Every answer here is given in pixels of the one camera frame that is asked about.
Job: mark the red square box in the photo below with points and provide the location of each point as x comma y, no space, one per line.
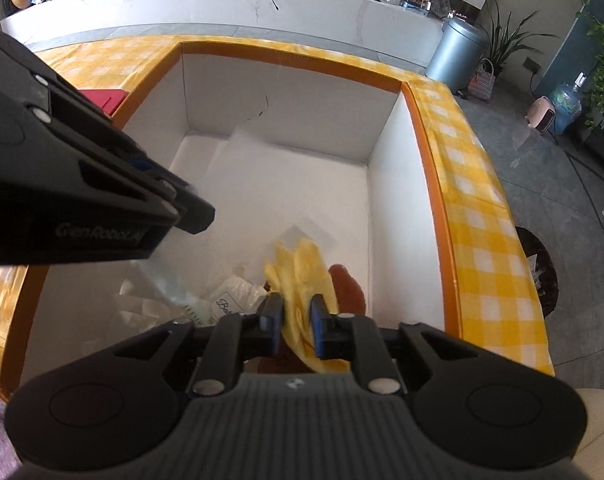
104,101

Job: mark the blue water bottle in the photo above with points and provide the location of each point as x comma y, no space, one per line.
565,105

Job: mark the pink space heater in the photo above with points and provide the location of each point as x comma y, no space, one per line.
541,116

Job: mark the tall leafy floor plant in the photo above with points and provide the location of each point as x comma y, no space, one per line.
506,40

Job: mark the trailing ivy plant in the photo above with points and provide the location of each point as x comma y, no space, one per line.
601,60

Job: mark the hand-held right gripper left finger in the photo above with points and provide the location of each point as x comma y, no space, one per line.
277,325

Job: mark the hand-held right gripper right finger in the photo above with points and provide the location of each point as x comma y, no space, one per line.
318,327

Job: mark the yellow packet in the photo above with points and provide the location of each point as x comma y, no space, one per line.
297,280

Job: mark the grey trash can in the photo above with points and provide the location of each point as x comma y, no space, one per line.
454,57

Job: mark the woven handbag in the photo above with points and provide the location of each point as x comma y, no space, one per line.
480,82

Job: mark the cream sofa cushion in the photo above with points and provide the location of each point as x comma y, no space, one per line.
594,420

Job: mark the white printed packet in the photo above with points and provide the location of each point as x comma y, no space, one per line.
237,297

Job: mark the white marble tv console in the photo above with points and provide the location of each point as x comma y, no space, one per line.
207,5

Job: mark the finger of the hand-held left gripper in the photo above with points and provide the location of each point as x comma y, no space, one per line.
192,210
72,100

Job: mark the dark wicker basket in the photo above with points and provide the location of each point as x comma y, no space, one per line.
539,265

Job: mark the orange cardboard box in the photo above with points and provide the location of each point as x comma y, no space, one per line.
302,185

